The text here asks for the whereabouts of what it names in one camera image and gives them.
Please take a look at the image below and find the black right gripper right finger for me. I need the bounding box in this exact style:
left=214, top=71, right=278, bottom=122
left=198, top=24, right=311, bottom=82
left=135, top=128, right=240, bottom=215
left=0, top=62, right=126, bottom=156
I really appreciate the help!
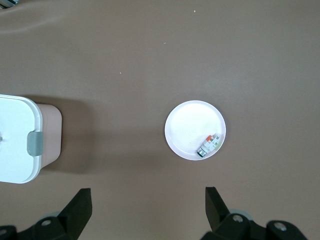
left=199, top=186, right=269, bottom=240

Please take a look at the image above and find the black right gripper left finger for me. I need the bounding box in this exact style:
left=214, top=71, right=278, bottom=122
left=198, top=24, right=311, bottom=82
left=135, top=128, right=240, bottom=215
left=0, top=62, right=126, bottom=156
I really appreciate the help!
left=17, top=187, right=94, bottom=240

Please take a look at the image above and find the pink round plate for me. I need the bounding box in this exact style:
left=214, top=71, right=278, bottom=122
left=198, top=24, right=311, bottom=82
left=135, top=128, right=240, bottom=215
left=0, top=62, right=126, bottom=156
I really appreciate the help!
left=164, top=100, right=227, bottom=161

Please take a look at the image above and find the white plastic lidded container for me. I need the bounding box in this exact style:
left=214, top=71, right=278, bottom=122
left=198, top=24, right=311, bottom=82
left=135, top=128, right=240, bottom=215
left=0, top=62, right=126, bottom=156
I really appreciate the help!
left=0, top=94, right=63, bottom=185

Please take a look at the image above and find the aluminium frame profile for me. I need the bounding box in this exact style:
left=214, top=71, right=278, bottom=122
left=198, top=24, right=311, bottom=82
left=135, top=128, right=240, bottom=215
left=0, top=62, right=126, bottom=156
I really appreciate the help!
left=0, top=0, right=20, bottom=10

